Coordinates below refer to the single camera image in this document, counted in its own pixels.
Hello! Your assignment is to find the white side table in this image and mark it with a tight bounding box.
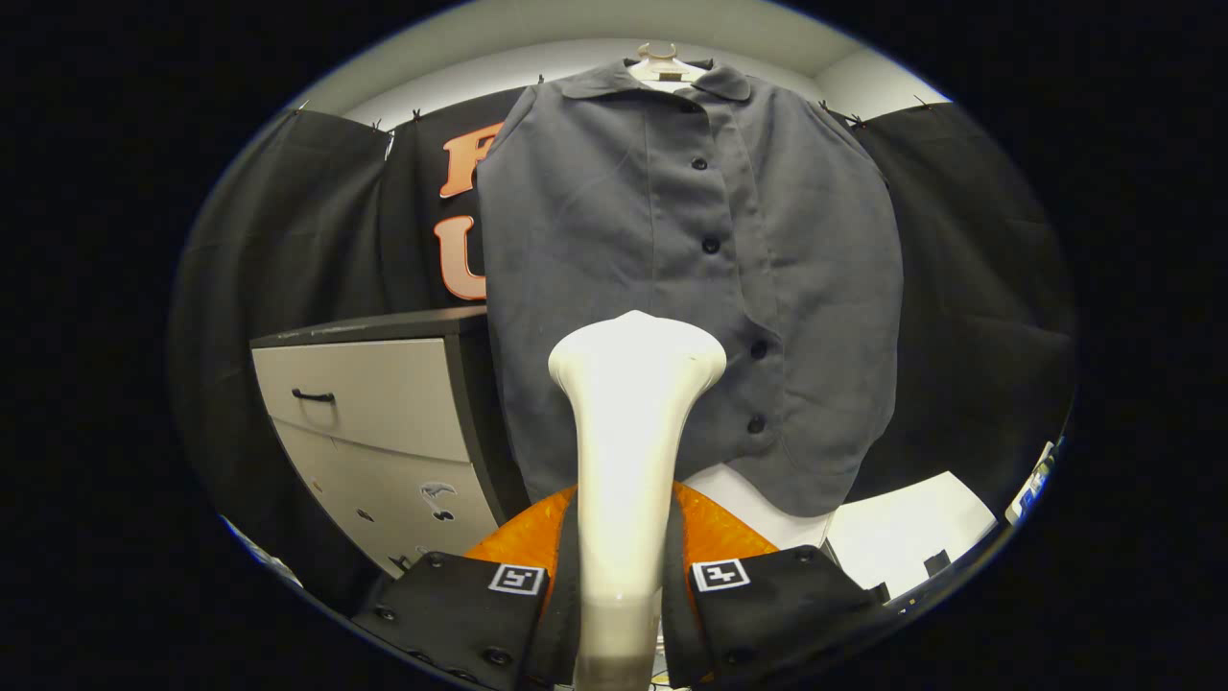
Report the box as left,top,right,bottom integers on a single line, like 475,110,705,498
1004,439,1062,527

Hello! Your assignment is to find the white mannequin torso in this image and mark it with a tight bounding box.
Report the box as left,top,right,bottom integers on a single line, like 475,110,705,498
624,41,836,551

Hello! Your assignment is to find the grey drawer cabinet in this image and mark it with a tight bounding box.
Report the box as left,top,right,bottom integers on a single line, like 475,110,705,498
249,307,531,584

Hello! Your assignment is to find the white low table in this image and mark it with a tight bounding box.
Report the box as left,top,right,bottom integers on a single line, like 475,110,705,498
825,470,999,603

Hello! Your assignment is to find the black backdrop cloth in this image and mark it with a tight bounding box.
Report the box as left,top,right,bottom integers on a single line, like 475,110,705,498
168,86,1080,615

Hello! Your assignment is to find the white garment steamer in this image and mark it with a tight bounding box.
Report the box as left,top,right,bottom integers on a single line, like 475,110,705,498
549,310,728,691

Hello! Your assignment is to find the grey button shirt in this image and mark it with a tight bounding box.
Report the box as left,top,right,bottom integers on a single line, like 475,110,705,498
477,62,905,519

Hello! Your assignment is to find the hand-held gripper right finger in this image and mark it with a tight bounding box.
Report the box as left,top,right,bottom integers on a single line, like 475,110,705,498
662,483,893,690

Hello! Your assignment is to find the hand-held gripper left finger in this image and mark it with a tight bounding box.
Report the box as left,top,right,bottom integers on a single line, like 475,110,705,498
353,489,581,691

